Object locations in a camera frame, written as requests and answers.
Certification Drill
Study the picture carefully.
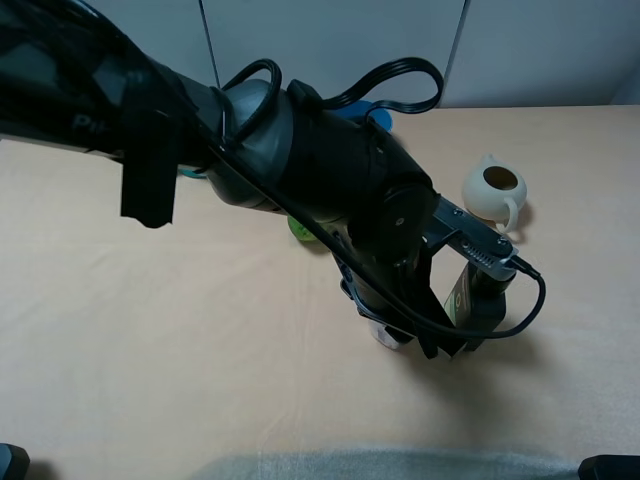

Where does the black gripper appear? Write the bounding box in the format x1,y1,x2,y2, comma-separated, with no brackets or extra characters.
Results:
331,219,468,359

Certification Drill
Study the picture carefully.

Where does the glass salt shaker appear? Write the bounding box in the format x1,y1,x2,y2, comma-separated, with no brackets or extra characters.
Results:
369,320,406,351

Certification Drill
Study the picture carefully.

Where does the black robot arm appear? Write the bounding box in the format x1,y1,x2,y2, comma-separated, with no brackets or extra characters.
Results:
1,1,465,357

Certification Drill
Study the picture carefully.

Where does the black object bottom right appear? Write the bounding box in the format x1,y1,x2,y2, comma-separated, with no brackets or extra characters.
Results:
578,455,640,480

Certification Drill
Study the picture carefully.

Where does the black object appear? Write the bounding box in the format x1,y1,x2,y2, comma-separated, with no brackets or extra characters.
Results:
0,443,30,480
578,455,640,480

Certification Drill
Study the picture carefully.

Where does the black object bottom left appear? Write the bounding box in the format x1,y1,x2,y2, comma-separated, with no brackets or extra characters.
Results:
0,443,30,480

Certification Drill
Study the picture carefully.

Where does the dark green pump bottle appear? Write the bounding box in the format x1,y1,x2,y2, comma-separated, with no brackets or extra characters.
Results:
443,262,515,333

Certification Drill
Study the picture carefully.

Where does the cream ceramic teapot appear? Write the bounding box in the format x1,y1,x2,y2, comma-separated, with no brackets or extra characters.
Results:
462,154,528,234

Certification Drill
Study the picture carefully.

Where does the green lime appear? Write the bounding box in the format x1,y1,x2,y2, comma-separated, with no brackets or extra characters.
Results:
287,216,322,248

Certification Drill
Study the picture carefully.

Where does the blue plastic bowl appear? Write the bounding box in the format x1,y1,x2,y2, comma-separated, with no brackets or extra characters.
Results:
338,100,393,132

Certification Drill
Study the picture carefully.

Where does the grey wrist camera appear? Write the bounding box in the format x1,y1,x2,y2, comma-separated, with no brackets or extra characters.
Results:
423,197,517,281

